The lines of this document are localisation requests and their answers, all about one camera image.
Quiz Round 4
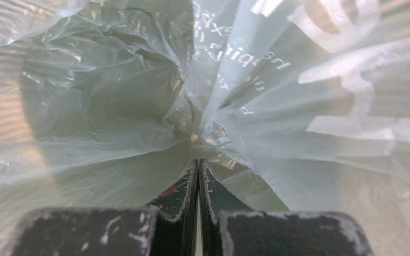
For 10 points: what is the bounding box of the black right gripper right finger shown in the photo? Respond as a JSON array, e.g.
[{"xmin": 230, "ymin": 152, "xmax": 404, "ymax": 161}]
[{"xmin": 198, "ymin": 159, "xmax": 374, "ymax": 255}]

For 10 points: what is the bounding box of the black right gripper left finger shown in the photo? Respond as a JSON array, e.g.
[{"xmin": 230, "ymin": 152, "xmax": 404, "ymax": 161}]
[{"xmin": 5, "ymin": 159, "xmax": 199, "ymax": 255}]

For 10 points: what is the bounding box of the light blue trash bag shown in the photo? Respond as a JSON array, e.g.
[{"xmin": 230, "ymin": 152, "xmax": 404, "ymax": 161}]
[{"xmin": 0, "ymin": 1, "xmax": 410, "ymax": 255}]

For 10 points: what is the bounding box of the green plastic trash bin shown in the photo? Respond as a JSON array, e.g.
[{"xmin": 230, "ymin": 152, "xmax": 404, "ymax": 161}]
[{"xmin": 0, "ymin": 41, "xmax": 39, "ymax": 146}]

